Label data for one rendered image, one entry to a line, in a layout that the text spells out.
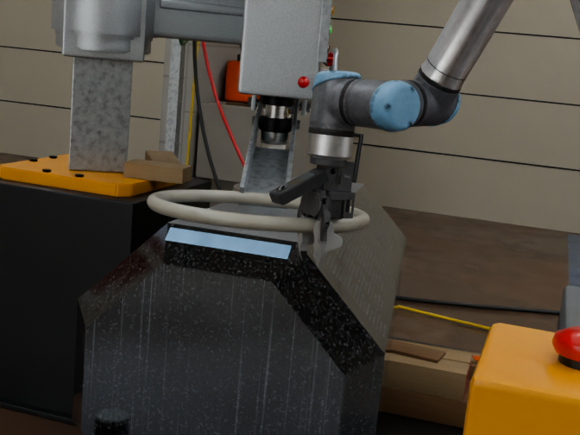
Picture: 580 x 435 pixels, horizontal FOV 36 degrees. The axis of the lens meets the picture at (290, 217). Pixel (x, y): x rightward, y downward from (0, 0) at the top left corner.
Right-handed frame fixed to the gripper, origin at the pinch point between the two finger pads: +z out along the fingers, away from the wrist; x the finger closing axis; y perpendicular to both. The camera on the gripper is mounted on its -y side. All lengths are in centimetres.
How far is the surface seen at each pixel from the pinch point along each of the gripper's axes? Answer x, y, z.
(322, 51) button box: 62, 35, -45
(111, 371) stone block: 51, -21, 39
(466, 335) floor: 156, 187, 68
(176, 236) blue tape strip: 44.9, -9.5, 4.1
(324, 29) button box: 61, 35, -50
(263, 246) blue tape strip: 30.1, 6.2, 3.6
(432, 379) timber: 80, 105, 59
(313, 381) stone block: 15.2, 14.4, 31.8
